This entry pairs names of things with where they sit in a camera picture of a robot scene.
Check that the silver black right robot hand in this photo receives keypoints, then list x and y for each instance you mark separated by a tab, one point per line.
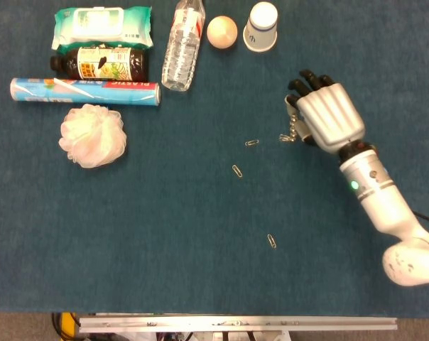
330	113

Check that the silver beaded magnetic rod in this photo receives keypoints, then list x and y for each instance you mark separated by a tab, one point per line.
292	128

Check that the white paper cup blue print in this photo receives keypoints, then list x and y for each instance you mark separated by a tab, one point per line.
260	32

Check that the cream white ball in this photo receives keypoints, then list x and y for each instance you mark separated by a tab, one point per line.
222	32

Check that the clear plastic water bottle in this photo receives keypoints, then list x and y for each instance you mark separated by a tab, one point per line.
180	53

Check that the teal felt table cloth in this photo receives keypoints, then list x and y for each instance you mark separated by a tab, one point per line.
164	213

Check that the blue plastic wrap roll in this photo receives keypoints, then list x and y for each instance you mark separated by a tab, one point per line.
129	93

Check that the dark brown sauce bottle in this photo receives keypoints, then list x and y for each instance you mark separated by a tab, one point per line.
131	64

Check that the white mesh bath sponge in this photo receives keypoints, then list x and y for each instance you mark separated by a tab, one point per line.
93	136

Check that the green white wet wipes pack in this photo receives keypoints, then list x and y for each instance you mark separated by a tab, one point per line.
101	25

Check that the yellow plastic part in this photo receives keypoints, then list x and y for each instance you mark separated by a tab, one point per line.
68	325

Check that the aluminium profile rail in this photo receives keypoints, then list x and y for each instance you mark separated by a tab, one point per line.
236	324

